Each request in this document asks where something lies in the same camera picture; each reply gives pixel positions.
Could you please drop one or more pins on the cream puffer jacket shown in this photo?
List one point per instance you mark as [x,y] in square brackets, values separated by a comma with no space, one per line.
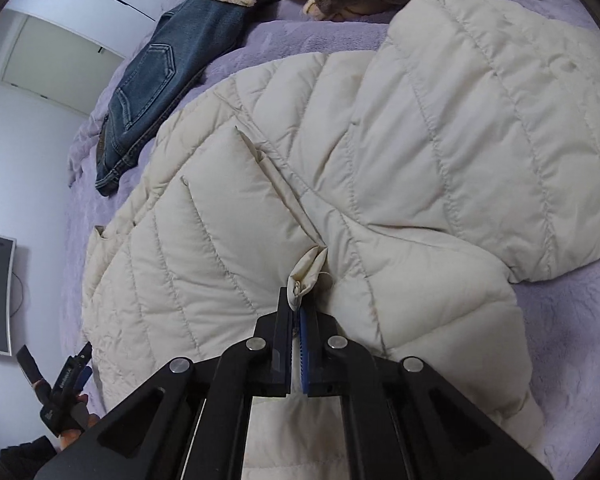
[380,160]

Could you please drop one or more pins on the dark cloth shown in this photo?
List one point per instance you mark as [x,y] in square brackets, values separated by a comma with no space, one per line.
[27,450]

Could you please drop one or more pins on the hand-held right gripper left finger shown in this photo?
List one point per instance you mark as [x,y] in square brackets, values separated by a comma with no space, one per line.
[280,350]

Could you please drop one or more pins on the white closet door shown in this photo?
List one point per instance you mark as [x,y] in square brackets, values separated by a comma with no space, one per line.
[55,65]

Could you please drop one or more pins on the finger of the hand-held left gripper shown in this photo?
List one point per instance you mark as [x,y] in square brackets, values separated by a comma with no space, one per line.
[85,351]
[82,376]

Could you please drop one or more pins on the purple fleece blanket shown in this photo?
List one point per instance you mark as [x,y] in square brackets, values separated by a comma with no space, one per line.
[570,335]

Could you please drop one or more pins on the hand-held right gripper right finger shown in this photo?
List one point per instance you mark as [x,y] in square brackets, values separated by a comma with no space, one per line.
[307,350]

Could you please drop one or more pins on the blue jeans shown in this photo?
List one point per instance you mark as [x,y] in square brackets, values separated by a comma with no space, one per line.
[180,60]

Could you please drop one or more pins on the person's left hand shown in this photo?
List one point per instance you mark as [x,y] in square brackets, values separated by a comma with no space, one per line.
[82,435]

